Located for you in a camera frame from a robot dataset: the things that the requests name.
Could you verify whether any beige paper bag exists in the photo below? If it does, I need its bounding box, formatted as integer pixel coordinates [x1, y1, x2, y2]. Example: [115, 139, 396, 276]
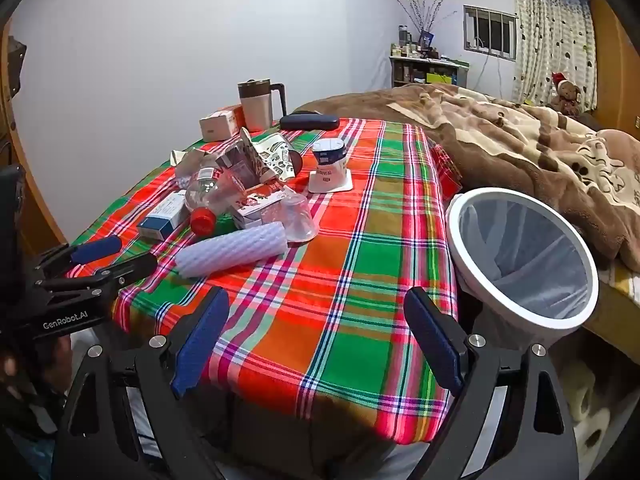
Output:
[169, 148, 217, 180]

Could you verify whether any white round trash bin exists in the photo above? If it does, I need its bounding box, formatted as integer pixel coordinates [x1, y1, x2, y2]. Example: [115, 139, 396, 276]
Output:
[446, 188, 599, 350]

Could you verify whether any white blue yogurt cup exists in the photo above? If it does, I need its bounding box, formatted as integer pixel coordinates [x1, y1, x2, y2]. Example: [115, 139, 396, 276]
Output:
[308, 138, 352, 194]

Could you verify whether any brown patterned blanket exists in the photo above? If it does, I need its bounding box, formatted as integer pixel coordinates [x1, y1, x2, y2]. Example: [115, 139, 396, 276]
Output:
[302, 84, 639, 271]

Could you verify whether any teddy bear santa hat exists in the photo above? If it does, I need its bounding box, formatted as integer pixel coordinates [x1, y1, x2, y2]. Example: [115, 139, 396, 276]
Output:
[549, 73, 582, 117]

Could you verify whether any beige slipper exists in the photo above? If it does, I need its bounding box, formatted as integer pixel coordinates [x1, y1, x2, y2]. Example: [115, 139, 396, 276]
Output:
[574, 408, 625, 480]
[560, 361, 596, 422]

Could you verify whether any vase with branches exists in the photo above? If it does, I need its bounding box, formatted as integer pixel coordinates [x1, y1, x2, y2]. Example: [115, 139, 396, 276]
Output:
[397, 0, 457, 51]

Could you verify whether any blue white medicine box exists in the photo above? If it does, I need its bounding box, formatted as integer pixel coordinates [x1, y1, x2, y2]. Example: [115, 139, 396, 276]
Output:
[137, 190, 189, 242]

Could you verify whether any dark blue glasses case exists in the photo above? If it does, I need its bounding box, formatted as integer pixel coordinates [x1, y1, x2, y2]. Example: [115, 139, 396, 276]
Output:
[280, 113, 340, 131]

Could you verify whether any long white foam net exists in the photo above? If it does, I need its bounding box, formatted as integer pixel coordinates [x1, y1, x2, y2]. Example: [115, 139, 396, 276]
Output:
[175, 222, 288, 278]

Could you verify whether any yellow mattress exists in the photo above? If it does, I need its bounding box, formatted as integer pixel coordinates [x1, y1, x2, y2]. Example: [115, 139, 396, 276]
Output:
[585, 259, 640, 363]

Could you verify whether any wooden wardrobe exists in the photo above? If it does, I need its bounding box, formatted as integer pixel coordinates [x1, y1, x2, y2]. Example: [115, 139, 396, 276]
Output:
[590, 0, 639, 139]

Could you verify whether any dark shelf desk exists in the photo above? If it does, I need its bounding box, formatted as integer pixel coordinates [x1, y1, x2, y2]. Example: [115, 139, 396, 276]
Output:
[390, 55, 469, 88]

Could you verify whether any strawberry milk carton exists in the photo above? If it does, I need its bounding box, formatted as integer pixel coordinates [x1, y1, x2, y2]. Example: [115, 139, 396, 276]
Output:
[230, 182, 292, 229]

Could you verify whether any clear plastic cup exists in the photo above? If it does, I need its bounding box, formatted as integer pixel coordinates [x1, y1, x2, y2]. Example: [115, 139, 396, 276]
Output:
[262, 193, 318, 244]

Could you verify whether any person left hand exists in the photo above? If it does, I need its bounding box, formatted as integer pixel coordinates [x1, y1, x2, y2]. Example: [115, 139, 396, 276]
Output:
[1, 335, 73, 398]

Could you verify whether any floral curtain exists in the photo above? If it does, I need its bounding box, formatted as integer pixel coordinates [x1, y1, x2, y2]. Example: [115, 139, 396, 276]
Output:
[513, 0, 598, 110]

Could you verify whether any white orange cardboard box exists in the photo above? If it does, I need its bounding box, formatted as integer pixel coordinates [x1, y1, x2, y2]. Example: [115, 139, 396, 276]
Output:
[200, 104, 245, 142]

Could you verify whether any plaid tablecloth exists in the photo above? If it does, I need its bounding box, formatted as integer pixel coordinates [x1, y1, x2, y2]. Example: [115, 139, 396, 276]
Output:
[80, 118, 458, 444]

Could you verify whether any purple drink carton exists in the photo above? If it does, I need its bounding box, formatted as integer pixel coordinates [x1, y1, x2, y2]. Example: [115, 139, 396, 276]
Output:
[216, 142, 269, 188]

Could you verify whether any barred window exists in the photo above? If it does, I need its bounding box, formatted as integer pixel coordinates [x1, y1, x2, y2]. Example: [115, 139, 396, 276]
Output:
[463, 6, 516, 61]

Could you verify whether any clear bottle red cap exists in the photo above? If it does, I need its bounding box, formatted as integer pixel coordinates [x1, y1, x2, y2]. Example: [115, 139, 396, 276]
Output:
[186, 166, 245, 237]

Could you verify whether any patterned paper cup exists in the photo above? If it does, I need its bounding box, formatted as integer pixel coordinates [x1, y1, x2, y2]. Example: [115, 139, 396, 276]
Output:
[240, 128, 303, 183]

